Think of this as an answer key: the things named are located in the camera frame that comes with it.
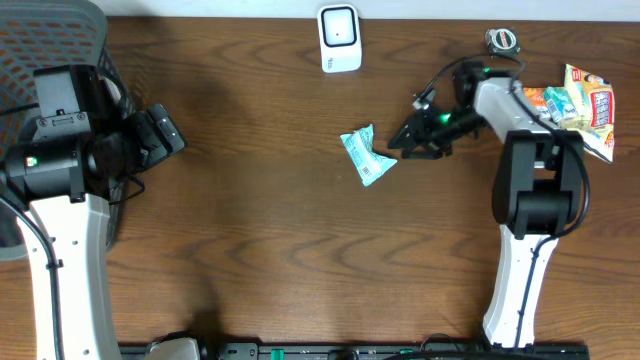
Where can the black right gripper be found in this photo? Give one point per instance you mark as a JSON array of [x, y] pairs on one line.
[[419, 131]]

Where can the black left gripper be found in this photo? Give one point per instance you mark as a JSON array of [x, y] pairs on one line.
[[163, 130]]

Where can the teal snack packet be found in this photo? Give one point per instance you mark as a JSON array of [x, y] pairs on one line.
[[369, 164]]

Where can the orange small snack packet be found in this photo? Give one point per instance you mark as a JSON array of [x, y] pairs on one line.
[[536, 98]]

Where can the small teal tissue pack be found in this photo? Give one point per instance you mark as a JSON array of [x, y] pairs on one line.
[[559, 104]]

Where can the large white snack bag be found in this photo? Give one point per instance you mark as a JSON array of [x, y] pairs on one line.
[[594, 101]]

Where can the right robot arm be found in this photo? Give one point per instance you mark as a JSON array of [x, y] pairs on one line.
[[539, 192]]

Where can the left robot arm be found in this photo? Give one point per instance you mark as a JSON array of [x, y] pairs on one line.
[[66, 242]]

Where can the white barcode scanner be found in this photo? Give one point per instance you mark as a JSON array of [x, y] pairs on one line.
[[339, 38]]

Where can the grey plastic mesh basket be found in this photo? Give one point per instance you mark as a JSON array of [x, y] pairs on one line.
[[57, 77]]

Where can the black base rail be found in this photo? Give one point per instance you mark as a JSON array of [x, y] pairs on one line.
[[188, 348]]

